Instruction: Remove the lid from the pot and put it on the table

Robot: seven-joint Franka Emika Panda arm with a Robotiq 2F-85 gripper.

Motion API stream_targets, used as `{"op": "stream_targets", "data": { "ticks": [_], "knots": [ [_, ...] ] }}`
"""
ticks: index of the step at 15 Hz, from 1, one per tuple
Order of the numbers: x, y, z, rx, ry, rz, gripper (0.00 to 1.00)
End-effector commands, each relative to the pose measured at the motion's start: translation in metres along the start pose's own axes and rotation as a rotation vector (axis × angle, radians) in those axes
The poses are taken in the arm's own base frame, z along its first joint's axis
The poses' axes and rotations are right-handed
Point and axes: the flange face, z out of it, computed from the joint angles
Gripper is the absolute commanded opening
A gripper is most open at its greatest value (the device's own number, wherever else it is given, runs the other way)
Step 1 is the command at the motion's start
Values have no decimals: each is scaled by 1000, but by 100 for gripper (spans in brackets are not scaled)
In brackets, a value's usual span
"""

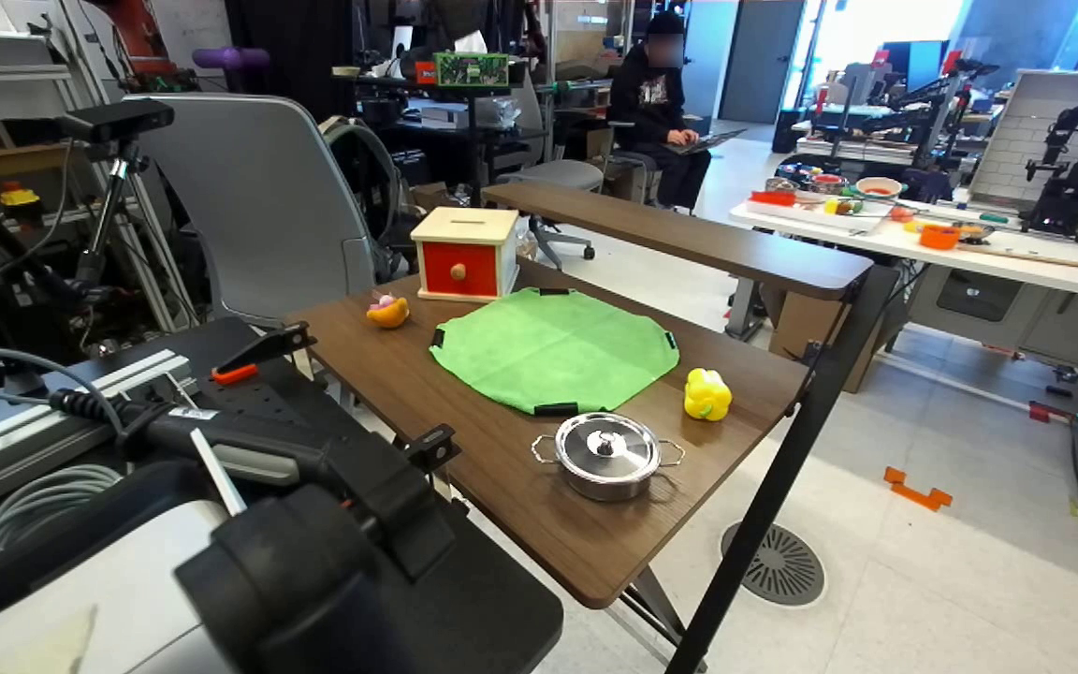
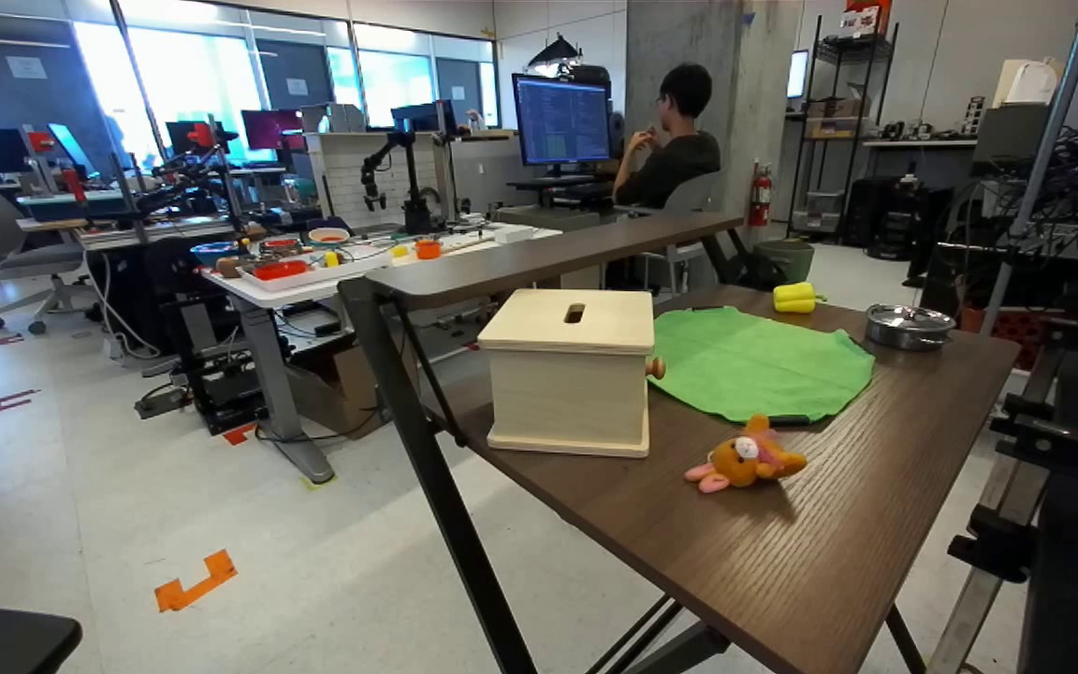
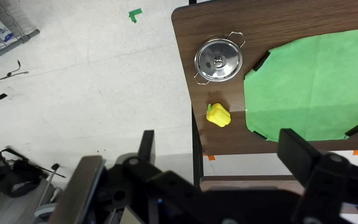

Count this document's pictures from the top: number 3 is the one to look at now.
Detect yellow toy bell pepper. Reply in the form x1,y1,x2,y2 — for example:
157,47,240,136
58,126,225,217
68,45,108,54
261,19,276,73
205,102,232,128

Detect green cloth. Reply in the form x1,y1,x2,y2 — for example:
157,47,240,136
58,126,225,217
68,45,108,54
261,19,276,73
242,29,358,143

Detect grey metal rail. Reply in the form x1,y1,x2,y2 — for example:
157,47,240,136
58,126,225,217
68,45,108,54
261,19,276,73
47,154,106,224

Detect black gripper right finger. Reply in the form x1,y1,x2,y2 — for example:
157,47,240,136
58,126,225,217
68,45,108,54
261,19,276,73
276,127,324,188

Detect green floor tape mark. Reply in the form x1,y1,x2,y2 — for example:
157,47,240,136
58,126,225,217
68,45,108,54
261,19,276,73
128,8,144,24

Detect small steel pot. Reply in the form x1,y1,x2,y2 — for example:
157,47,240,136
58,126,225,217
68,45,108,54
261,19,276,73
193,30,247,87

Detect thin grey floor cable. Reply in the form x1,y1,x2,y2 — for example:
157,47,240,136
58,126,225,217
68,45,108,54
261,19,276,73
0,60,30,86

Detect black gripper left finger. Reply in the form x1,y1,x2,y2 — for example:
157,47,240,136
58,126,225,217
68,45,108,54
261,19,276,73
138,128,157,164

